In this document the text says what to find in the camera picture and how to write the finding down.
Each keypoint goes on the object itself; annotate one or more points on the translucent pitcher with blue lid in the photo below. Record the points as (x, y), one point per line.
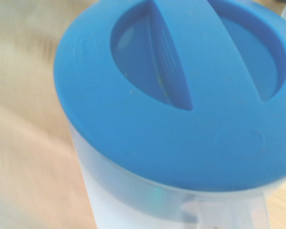
(157, 131)

